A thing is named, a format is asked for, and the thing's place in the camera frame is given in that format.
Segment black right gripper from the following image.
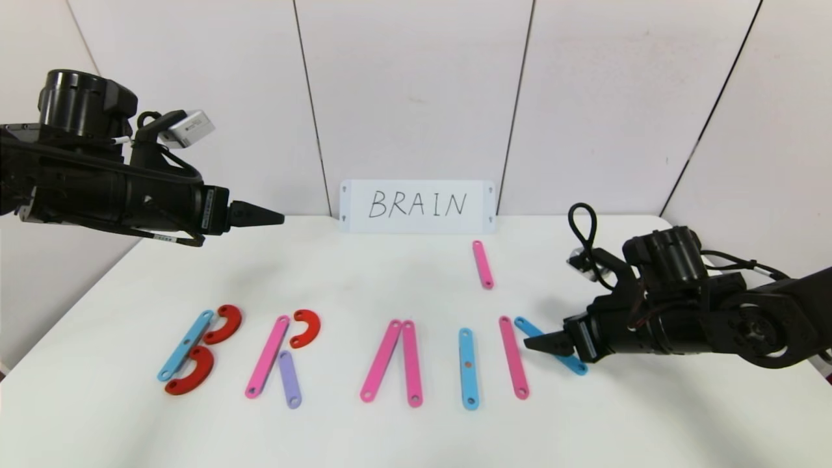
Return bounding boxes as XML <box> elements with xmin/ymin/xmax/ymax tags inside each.
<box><xmin>523</xmin><ymin>294</ymin><xmax>658</xmax><ymax>364</ymax></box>

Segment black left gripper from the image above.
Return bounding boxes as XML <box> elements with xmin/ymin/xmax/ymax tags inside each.
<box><xmin>123</xmin><ymin>164</ymin><xmax>285</xmax><ymax>236</ymax></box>

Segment short blue bar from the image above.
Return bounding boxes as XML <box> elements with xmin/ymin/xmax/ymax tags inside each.
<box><xmin>514</xmin><ymin>316</ymin><xmax>589</xmax><ymax>376</ymax></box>

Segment short pink bar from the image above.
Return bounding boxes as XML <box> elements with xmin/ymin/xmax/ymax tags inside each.
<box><xmin>472</xmin><ymin>240</ymin><xmax>495</xmax><ymax>289</ymax></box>
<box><xmin>499</xmin><ymin>316</ymin><xmax>530</xmax><ymax>400</ymax></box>

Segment small red C piece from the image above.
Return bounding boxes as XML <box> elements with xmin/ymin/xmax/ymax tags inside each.
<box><xmin>289</xmin><ymin>309</ymin><xmax>322</xmax><ymax>350</ymax></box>

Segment long pink bar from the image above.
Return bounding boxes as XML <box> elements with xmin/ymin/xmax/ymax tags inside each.
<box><xmin>401</xmin><ymin>320</ymin><xmax>424</xmax><ymax>408</ymax></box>
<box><xmin>359</xmin><ymin>319</ymin><xmax>402</xmax><ymax>403</ymax></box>
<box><xmin>244</xmin><ymin>315</ymin><xmax>291</xmax><ymax>398</ymax></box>

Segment short purple bar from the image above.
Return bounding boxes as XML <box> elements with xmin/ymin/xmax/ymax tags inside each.
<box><xmin>278</xmin><ymin>350</ymin><xmax>303</xmax><ymax>410</ymax></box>

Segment white BRAIN sign board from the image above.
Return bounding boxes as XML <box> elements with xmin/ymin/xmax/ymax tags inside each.
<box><xmin>339</xmin><ymin>180</ymin><xmax>497</xmax><ymax>235</ymax></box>

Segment long blue bar orange underside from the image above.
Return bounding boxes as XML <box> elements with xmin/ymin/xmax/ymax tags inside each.
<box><xmin>458</xmin><ymin>328</ymin><xmax>480</xmax><ymax>411</ymax></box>

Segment large red C piece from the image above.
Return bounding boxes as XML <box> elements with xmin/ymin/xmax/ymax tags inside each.
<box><xmin>203</xmin><ymin>304</ymin><xmax>242</xmax><ymax>345</ymax></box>
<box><xmin>164</xmin><ymin>346</ymin><xmax>215</xmax><ymax>396</ymax></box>

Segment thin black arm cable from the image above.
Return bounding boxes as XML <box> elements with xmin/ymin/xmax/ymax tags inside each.
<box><xmin>78</xmin><ymin>218</ymin><xmax>209</xmax><ymax>249</ymax></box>

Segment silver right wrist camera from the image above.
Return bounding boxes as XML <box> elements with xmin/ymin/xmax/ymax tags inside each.
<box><xmin>567</xmin><ymin>248</ymin><xmax>610</xmax><ymax>282</ymax></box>

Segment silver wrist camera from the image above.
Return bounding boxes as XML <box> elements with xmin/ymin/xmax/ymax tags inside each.
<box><xmin>159</xmin><ymin>109</ymin><xmax>216</xmax><ymax>150</ymax></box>
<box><xmin>567</xmin><ymin>248</ymin><xmax>610</xmax><ymax>282</ymax></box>

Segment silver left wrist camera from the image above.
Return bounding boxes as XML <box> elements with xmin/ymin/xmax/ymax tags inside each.
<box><xmin>159</xmin><ymin>109</ymin><xmax>216</xmax><ymax>150</ymax></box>

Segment black looped camera cable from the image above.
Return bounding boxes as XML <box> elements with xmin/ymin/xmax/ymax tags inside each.
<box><xmin>568</xmin><ymin>202</ymin><xmax>618</xmax><ymax>292</ymax></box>

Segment thin black right wrist cables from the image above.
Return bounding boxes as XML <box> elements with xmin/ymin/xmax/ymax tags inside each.
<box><xmin>701</xmin><ymin>250</ymin><xmax>792</xmax><ymax>281</ymax></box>

